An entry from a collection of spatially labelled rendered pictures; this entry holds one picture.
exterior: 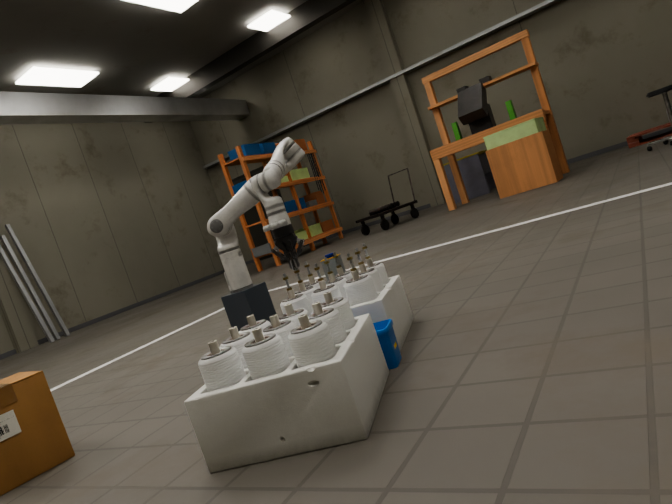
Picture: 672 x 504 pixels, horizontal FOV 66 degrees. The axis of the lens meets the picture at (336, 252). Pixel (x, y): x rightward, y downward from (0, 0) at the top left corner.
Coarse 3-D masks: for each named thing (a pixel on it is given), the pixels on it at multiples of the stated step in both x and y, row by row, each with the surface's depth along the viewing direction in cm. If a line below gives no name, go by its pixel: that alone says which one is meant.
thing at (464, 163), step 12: (468, 156) 861; (480, 156) 879; (444, 168) 888; (468, 168) 868; (480, 168) 858; (468, 180) 872; (480, 180) 862; (492, 180) 975; (456, 192) 887; (468, 192) 877; (480, 192) 867
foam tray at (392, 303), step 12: (396, 276) 195; (384, 288) 178; (396, 288) 185; (348, 300) 178; (372, 300) 163; (384, 300) 163; (396, 300) 179; (312, 312) 180; (360, 312) 162; (372, 312) 161; (384, 312) 160; (396, 312) 174; (408, 312) 192; (396, 324) 168; (408, 324) 186; (396, 336) 164
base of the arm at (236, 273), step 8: (224, 256) 214; (232, 256) 214; (240, 256) 216; (224, 264) 215; (232, 264) 214; (240, 264) 215; (224, 272) 218; (232, 272) 214; (240, 272) 215; (248, 272) 218; (232, 280) 215; (240, 280) 214; (248, 280) 216; (232, 288) 216; (240, 288) 215
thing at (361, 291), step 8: (360, 280) 165; (368, 280) 166; (344, 288) 169; (352, 288) 165; (360, 288) 165; (368, 288) 165; (352, 296) 166; (360, 296) 165; (368, 296) 165; (376, 296) 168; (352, 304) 167
